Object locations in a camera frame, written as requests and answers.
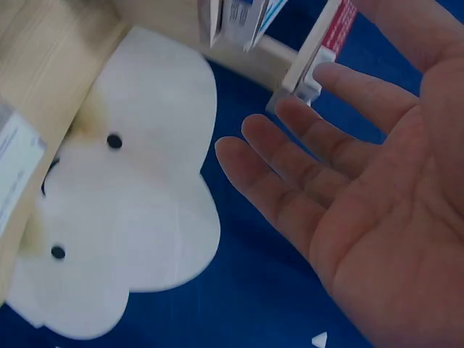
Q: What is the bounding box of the person's right hand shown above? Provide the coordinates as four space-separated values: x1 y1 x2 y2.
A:
215 0 464 348

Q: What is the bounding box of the red and white carton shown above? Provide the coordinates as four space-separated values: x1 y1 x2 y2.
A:
265 0 359 114

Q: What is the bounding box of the white and blue carton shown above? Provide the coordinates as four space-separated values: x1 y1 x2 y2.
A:
216 0 291 52

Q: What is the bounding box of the plain white carton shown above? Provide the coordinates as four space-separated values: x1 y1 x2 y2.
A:
197 0 228 49

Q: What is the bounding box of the white carton with grey print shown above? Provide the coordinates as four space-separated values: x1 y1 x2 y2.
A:
0 104 48 239

